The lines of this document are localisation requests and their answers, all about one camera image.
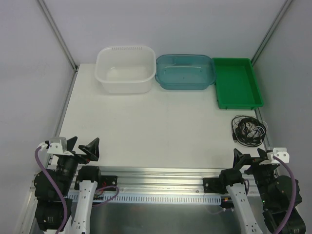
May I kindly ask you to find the black USB cable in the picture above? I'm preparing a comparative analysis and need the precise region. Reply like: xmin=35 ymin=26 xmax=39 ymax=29
xmin=231 ymin=115 xmax=268 ymax=148

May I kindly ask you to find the thin brown white wire tangle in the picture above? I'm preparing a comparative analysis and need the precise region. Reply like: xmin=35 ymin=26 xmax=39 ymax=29
xmin=240 ymin=119 xmax=268 ymax=141

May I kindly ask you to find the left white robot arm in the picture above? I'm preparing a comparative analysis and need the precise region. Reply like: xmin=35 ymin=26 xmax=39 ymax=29
xmin=34 ymin=136 xmax=102 ymax=234

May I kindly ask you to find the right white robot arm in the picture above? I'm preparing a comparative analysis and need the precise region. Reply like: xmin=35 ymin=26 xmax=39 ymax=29
xmin=218 ymin=148 xmax=306 ymax=234

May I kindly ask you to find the green plastic tray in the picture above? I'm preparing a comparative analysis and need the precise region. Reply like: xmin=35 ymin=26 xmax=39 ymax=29
xmin=213 ymin=58 xmax=264 ymax=110

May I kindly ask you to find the white plastic tub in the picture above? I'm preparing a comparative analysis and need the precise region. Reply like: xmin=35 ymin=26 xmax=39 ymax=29
xmin=94 ymin=45 xmax=156 ymax=94

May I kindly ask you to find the teal transparent plastic container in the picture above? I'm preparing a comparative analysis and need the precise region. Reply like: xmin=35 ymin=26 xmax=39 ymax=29
xmin=155 ymin=54 xmax=216 ymax=90

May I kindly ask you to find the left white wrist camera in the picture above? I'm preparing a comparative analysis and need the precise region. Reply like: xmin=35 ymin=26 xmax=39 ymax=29
xmin=39 ymin=137 xmax=67 ymax=155

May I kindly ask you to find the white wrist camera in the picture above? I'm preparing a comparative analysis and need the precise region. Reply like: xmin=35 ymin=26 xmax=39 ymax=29
xmin=39 ymin=137 xmax=67 ymax=155
xmin=259 ymin=147 xmax=290 ymax=165

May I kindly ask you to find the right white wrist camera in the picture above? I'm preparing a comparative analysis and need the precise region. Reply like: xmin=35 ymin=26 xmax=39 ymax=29
xmin=259 ymin=147 xmax=290 ymax=165

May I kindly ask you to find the aluminium mounting rail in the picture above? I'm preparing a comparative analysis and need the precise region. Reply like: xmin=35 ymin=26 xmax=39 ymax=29
xmin=99 ymin=166 xmax=223 ymax=196

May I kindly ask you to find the white slotted cable duct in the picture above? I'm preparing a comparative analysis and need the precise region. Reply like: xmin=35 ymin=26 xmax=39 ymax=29
xmin=65 ymin=194 xmax=222 ymax=205

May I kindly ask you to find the left aluminium frame post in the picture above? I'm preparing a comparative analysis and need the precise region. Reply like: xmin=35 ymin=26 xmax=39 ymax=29
xmin=36 ymin=0 xmax=78 ymax=71

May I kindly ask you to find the aluminium frame post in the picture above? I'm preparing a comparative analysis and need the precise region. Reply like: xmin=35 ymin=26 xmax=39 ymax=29
xmin=251 ymin=0 xmax=293 ymax=66
xmin=36 ymin=0 xmax=78 ymax=71

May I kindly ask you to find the right aluminium frame post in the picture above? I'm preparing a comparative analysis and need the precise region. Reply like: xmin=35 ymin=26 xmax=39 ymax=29
xmin=251 ymin=0 xmax=293 ymax=66

